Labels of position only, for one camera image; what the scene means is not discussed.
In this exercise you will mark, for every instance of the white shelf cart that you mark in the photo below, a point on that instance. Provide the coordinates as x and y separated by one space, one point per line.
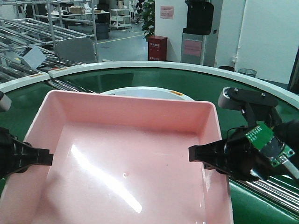
120 18

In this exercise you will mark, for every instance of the white outer conveyor guard rail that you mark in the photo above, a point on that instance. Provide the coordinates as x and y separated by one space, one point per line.
285 95

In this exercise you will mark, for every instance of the red fire extinguisher cabinet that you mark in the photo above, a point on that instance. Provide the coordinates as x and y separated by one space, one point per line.
157 48

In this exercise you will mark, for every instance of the grey control box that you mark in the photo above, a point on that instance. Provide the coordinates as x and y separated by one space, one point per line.
32 57

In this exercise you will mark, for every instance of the pink plastic bin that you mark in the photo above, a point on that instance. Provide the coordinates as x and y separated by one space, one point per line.
119 160

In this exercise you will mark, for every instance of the wire mesh waste basket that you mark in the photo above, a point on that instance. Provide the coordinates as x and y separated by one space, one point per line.
248 72

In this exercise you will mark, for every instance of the green potted plant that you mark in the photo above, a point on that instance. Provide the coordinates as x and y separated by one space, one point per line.
148 16

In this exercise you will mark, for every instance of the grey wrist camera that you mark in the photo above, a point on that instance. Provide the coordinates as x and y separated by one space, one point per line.
234 98
5 102

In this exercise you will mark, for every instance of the black and silver kiosk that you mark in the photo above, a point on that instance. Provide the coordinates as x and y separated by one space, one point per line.
199 25

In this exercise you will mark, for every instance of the steel conveyor transition rollers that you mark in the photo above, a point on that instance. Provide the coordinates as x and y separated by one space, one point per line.
283 191

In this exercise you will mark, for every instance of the green curved conveyor belt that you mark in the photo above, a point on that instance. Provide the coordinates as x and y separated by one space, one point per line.
249 207

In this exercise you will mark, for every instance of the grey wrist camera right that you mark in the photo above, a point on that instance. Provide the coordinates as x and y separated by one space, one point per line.
234 98

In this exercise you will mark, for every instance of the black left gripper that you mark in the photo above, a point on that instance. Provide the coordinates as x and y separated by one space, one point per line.
17 156

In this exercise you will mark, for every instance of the pink wall notice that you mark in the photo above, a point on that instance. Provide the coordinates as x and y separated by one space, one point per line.
167 12

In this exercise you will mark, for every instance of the steel roller conveyor rack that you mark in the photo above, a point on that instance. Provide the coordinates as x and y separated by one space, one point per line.
42 23

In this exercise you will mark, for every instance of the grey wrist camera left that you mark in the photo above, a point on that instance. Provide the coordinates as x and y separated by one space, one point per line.
5 102

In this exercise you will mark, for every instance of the green circuit board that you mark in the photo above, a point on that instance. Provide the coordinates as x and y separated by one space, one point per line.
268 145

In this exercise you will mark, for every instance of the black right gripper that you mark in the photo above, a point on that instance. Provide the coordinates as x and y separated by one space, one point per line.
236 156

